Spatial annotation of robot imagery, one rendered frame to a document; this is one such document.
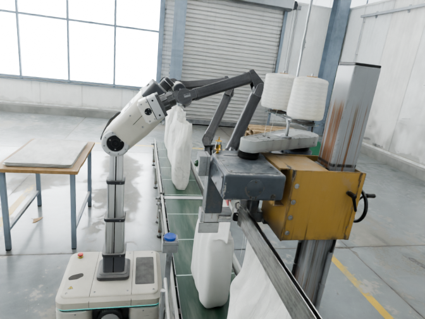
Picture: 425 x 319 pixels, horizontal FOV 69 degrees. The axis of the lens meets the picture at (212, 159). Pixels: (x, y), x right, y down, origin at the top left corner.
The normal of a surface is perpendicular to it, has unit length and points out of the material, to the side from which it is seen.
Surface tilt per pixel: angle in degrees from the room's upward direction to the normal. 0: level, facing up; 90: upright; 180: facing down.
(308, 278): 90
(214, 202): 90
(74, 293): 0
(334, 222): 90
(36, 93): 90
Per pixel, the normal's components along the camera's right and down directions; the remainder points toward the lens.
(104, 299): 0.20, -0.66
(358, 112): 0.21, 0.31
